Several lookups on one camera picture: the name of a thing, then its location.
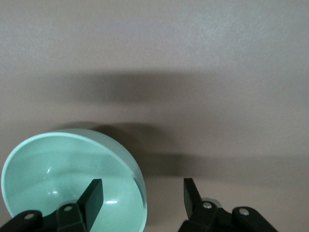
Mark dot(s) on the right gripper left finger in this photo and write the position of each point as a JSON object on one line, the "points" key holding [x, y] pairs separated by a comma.
{"points": [[93, 200]]}

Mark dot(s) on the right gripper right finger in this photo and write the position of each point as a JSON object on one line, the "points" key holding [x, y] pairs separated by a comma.
{"points": [[193, 205]]}

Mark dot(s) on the brown table cloth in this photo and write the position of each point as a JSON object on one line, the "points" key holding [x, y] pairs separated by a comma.
{"points": [[154, 48]]}

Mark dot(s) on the green bowl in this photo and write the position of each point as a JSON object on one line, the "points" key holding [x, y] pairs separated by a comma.
{"points": [[48, 174]]}

